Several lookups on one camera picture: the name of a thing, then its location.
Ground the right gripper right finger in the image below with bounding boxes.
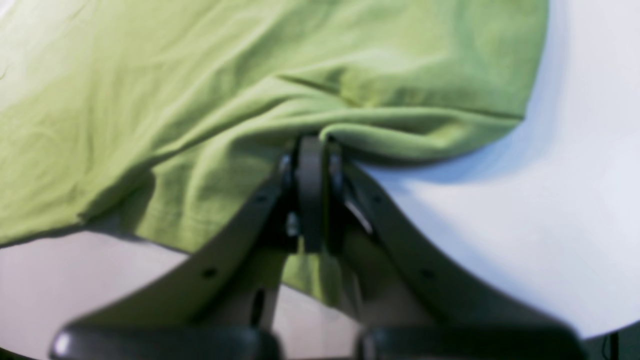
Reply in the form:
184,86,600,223
327,142,586,360

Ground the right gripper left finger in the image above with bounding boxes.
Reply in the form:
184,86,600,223
50,136,326,360

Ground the green T-shirt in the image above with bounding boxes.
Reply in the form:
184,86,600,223
0,0,550,307

